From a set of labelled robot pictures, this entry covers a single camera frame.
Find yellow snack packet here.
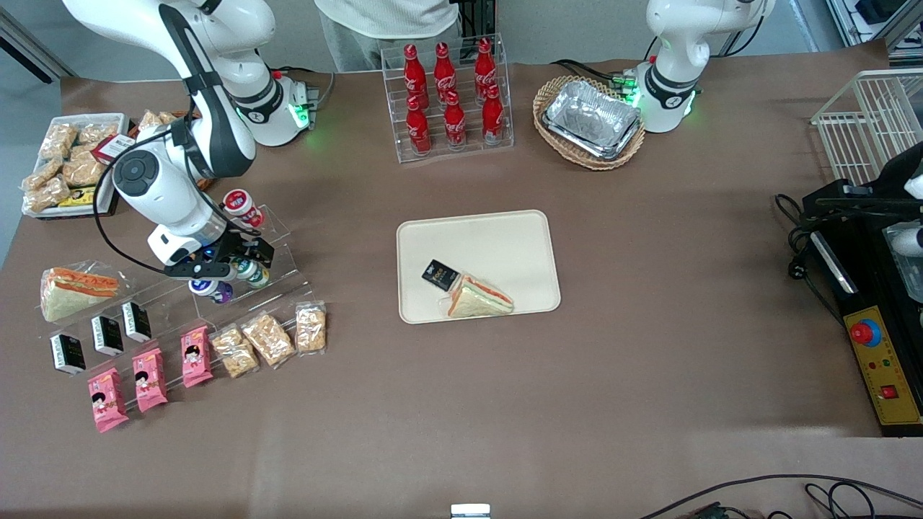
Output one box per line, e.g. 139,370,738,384
57,185,100,209

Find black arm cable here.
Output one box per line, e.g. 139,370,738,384
92,119,269,276

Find person in white shirt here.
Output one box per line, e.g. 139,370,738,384
313,0,463,74

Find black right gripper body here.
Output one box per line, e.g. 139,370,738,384
208,229,252,269

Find white wire basket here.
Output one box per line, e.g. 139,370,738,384
811,68,923,190

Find silver foil tray stack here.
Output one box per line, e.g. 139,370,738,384
542,79,643,161

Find wrapped triangle sandwich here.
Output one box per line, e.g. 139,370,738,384
39,260,132,324
439,272,516,320

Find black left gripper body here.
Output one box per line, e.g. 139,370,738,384
873,141,923,210

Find black tissue pack gold print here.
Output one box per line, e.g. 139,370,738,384
421,258,463,293

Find black base cables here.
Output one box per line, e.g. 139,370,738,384
551,58,637,92

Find light wicker basket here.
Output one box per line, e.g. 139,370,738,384
532,75,647,172

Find grey base cable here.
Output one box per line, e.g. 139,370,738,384
273,66,337,110

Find red cookie box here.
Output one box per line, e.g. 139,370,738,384
91,133,139,166

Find beige plastic tray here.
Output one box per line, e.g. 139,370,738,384
396,210,562,326

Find purple lid gum bottle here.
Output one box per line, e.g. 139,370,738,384
188,278,234,306

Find red lid gum bottle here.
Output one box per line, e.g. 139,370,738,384
222,188,266,230

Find clear nut brittle pack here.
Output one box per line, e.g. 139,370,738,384
61,148,110,188
25,176,72,213
21,159,63,191
210,324,260,380
136,109,178,136
240,310,297,370
294,300,328,356
39,123,78,161
75,123,120,146

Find black floor cables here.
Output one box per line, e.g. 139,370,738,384
637,473,923,519

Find black control box yellow panel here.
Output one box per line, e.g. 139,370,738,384
806,215,923,438

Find red cola bottle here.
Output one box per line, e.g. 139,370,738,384
443,89,467,151
402,43,428,103
481,84,505,146
474,37,499,92
433,42,458,99
405,95,433,156

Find pink snack packet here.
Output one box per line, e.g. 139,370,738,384
180,324,215,389
87,367,131,434
131,347,169,414

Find green lid gum bottle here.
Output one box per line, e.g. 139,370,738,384
237,259,270,290

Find brown paper table cover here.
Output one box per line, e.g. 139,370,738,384
0,39,923,519

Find black power cable with plug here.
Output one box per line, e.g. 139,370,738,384
772,190,819,283

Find white rectangular dish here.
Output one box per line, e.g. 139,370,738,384
21,112,131,220

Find brown round wicker basket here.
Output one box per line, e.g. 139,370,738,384
124,108,217,192

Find clear acrylic stepped display stand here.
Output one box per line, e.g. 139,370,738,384
40,205,319,377

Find clear acrylic bottle rack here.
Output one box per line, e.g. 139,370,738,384
379,32,515,165

